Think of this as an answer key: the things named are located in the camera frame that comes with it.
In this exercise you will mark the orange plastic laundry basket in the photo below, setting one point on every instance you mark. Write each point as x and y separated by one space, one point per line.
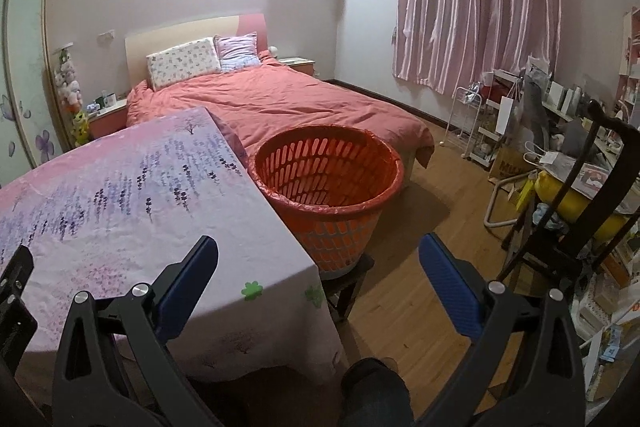
329 185

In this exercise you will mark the white floral pillow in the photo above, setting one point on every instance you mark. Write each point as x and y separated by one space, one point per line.
182 62

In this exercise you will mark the dark wooden stool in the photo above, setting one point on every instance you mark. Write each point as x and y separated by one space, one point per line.
341 293

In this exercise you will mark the coral red duvet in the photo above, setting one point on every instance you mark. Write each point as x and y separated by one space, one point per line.
260 101

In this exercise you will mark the black yellow chair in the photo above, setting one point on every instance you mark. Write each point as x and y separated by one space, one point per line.
567 240

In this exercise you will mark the pink striped pillow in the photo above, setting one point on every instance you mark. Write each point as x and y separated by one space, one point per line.
237 52

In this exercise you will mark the person's dark trouser knee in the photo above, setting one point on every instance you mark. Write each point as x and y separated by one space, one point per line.
373 394

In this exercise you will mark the cluttered desk shelf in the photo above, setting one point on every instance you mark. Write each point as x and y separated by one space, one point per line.
541 184

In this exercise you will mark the beige pink headboard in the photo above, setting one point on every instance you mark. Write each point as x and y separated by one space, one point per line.
142 44

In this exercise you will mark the white mug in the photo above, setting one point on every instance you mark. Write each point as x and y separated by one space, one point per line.
109 99

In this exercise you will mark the far bedside table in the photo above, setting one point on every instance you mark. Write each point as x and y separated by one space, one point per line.
300 64

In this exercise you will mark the yellow green plush toy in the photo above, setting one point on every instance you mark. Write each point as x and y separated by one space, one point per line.
80 129

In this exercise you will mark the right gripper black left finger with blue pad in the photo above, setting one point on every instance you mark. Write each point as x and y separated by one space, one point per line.
90 384

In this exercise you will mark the white wire rack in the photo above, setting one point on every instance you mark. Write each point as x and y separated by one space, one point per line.
471 127

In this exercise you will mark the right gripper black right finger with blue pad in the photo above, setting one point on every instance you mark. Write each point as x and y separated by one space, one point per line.
523 366

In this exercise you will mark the floral sliding wardrobe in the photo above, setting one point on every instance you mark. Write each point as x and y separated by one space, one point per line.
32 130

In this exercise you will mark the pink bedside table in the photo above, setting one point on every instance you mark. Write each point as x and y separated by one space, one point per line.
109 120

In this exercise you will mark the pink lavender print tablecloth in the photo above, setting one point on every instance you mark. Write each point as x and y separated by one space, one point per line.
115 212

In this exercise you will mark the jar of plush toys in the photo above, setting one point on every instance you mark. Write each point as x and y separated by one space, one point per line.
66 83

